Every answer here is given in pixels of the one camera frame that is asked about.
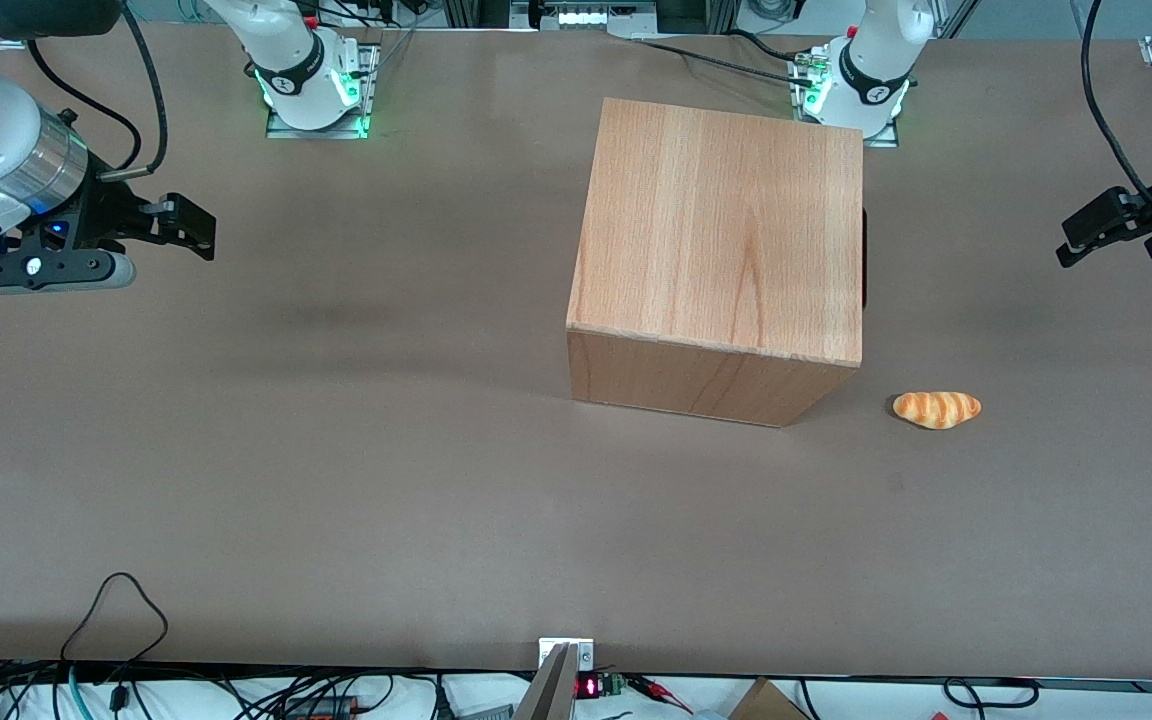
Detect red probe clips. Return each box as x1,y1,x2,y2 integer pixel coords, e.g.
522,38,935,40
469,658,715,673
624,674,695,715

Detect black looped cable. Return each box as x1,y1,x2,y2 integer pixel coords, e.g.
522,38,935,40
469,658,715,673
58,571,170,663

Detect black cable loop on white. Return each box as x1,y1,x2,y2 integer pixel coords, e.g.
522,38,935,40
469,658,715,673
942,677,1041,710

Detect toy croissant bread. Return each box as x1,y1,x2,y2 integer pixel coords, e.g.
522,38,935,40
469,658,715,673
892,390,983,432

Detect white power strip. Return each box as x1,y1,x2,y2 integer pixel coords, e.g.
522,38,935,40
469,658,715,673
554,4,639,31

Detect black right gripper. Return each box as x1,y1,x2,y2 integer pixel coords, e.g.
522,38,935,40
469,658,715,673
0,178,218,264

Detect small metal bracket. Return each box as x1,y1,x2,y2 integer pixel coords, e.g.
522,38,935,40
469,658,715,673
538,637,596,672

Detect brown cardboard piece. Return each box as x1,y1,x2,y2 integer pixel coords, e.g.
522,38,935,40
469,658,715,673
729,677,814,720

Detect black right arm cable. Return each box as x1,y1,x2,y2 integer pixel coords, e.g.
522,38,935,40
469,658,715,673
26,0,170,183

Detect black cable to arm base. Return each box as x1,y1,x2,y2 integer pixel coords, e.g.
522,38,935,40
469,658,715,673
634,30,819,89

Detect wooden drawer cabinet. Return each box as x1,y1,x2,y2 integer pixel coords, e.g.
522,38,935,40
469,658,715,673
566,97,865,429

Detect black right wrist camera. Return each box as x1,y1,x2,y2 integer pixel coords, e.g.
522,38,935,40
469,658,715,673
0,247,138,296

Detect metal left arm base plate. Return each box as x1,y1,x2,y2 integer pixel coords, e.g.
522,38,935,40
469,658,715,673
788,52,903,150

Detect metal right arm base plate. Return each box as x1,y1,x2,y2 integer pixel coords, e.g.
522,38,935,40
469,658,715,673
265,38,381,141

